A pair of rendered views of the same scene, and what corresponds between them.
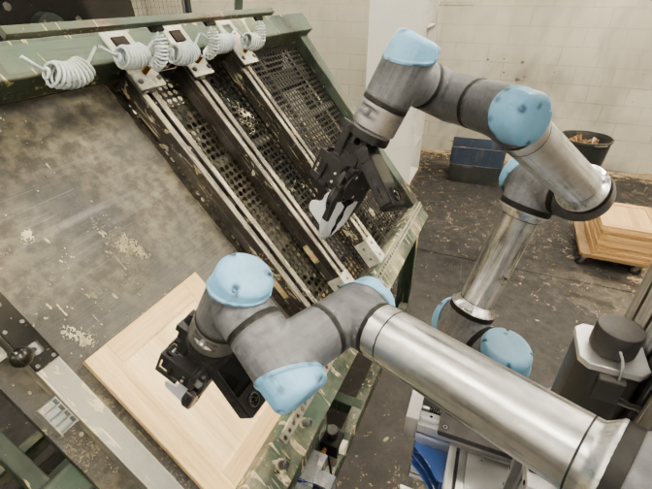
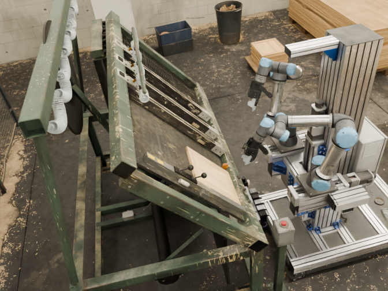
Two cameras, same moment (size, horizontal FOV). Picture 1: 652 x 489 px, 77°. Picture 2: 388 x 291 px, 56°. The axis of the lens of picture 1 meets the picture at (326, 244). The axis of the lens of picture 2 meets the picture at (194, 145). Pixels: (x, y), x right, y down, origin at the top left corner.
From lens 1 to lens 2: 2.02 m
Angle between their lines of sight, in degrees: 26
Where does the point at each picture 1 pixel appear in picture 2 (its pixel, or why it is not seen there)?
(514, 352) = not seen: hidden behind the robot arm
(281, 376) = (285, 133)
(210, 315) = (265, 131)
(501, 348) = not seen: hidden behind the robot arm
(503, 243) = (278, 92)
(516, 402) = (318, 118)
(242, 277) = (269, 121)
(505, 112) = (290, 70)
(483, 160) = (180, 37)
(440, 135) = (140, 26)
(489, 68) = not seen: outside the picture
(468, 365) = (309, 116)
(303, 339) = (282, 127)
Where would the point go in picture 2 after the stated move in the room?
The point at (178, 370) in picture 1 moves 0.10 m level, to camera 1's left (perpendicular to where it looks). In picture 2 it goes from (252, 150) to (241, 157)
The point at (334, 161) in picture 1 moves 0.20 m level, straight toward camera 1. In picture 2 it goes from (254, 91) to (276, 104)
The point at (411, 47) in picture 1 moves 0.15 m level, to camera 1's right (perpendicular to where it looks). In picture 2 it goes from (268, 63) to (284, 55)
